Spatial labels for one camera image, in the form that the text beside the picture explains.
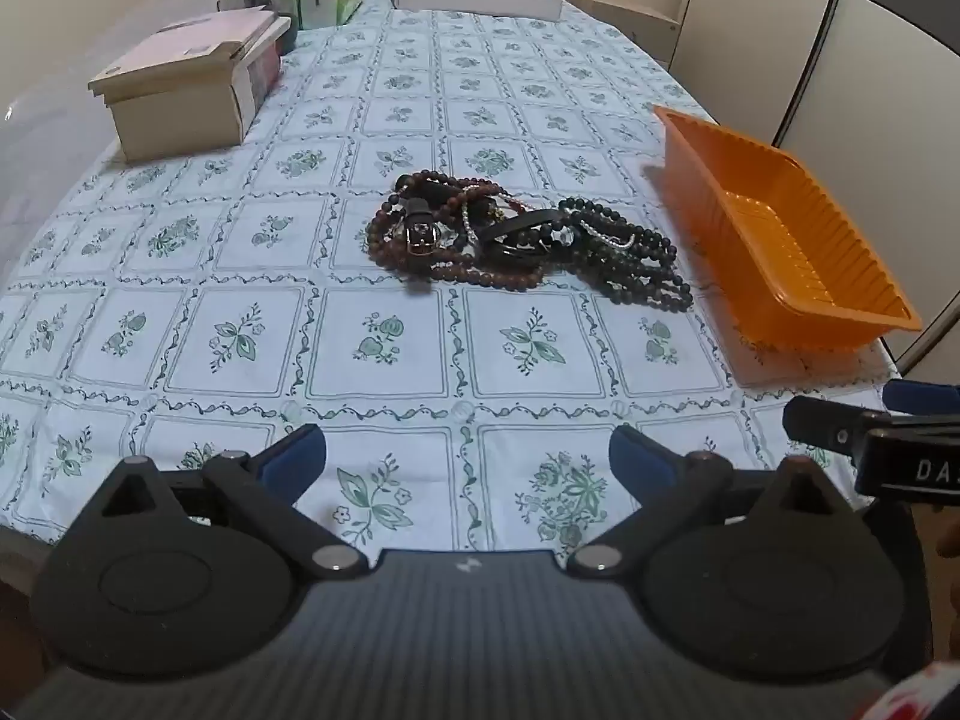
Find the stack of books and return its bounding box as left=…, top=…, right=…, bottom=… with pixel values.
left=88, top=6, right=293, bottom=164

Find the white pearl necklace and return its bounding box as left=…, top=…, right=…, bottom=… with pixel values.
left=446, top=187, right=640, bottom=256

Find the light brown bead necklace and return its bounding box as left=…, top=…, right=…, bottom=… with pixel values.
left=396, top=171, right=545, bottom=293

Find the dark green bead necklace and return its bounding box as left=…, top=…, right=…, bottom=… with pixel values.
left=553, top=195, right=695, bottom=314

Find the black smart band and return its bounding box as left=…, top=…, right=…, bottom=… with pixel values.
left=476, top=206, right=572, bottom=256

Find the red white patterned clothing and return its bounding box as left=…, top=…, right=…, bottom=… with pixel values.
left=855, top=658, right=960, bottom=720

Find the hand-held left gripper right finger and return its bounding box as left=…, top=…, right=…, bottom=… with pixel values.
left=566, top=424, right=865, bottom=580

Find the reddish brown bead necklace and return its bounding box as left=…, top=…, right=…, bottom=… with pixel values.
left=366, top=184, right=481, bottom=276

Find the leather strap wristwatch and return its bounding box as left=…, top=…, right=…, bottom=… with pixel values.
left=401, top=197, right=440, bottom=261

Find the floral tablecloth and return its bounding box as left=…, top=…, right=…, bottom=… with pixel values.
left=0, top=0, right=901, bottom=550

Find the white grey wardrobe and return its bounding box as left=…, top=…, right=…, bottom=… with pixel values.
left=670, top=0, right=960, bottom=377

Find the orange plastic tray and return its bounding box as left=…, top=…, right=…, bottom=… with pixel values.
left=651, top=105, right=923, bottom=355

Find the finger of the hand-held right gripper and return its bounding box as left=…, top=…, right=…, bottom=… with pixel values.
left=782, top=395, right=893, bottom=460
left=883, top=379, right=960, bottom=416

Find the red bead bracelet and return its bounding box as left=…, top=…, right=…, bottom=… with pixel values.
left=481, top=187, right=535, bottom=215

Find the long white box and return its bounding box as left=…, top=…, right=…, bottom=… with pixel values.
left=393, top=0, right=564, bottom=23

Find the person's right hand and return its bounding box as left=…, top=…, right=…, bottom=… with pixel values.
left=910, top=504, right=960, bottom=620

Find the black wristwatch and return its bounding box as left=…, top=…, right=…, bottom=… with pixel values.
left=487, top=231, right=548, bottom=271

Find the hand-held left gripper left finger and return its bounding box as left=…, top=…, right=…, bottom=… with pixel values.
left=81, top=424, right=370, bottom=580

